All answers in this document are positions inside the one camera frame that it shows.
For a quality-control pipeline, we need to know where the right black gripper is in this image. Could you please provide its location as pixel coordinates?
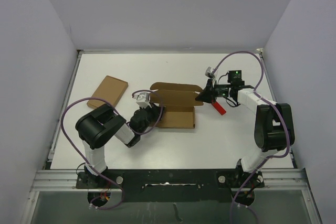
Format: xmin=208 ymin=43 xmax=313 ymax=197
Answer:
xmin=195 ymin=79 xmax=232 ymax=105

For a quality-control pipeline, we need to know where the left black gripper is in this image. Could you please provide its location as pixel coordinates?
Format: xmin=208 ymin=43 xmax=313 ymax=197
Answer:
xmin=139 ymin=101 xmax=165 ymax=135

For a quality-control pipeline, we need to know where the red rectangular block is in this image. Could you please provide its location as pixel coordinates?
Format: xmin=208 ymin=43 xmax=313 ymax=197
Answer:
xmin=212 ymin=101 xmax=226 ymax=115

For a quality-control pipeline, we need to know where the brown cardboard box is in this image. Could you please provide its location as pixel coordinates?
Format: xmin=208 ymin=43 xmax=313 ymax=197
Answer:
xmin=92 ymin=76 xmax=129 ymax=107
xmin=150 ymin=82 xmax=203 ymax=129

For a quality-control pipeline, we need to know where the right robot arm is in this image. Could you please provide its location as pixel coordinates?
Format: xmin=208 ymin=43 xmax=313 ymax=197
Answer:
xmin=195 ymin=67 xmax=295 ymax=187

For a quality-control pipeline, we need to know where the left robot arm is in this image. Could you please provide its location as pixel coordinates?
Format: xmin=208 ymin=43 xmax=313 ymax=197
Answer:
xmin=75 ymin=103 xmax=165 ymax=188

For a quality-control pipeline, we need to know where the folded brown cardboard box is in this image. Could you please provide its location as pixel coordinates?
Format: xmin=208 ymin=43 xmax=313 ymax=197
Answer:
xmin=92 ymin=76 xmax=129 ymax=107

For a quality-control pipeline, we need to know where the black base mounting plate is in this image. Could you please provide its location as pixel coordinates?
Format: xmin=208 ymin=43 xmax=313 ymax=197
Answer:
xmin=76 ymin=167 xmax=265 ymax=205

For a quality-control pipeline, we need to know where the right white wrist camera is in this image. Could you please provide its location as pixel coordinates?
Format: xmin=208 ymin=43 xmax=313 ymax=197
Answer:
xmin=205 ymin=67 xmax=217 ymax=85

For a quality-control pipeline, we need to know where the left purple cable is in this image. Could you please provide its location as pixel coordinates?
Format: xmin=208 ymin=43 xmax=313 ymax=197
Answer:
xmin=60 ymin=89 xmax=165 ymax=210

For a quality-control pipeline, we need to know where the purple cable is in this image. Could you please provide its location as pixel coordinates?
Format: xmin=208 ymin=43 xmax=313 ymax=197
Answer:
xmin=60 ymin=89 xmax=165 ymax=210
xmin=214 ymin=50 xmax=292 ymax=224

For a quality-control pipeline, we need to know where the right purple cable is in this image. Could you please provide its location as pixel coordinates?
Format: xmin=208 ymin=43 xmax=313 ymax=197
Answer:
xmin=214 ymin=50 xmax=292 ymax=224

